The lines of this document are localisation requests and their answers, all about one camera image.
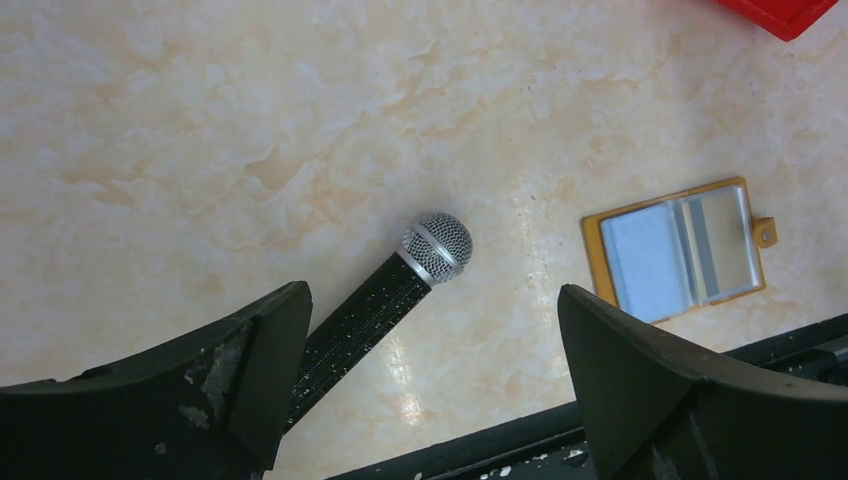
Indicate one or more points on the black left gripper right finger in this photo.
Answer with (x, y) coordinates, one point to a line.
(657, 406)

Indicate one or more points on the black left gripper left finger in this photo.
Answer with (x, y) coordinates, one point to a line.
(209, 404)

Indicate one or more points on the red two-compartment plastic bin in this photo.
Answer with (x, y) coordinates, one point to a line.
(784, 19)

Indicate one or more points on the black microphone silver head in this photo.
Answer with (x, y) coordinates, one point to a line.
(434, 250)

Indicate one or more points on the yellow leather card holder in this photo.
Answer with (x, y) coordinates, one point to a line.
(640, 259)

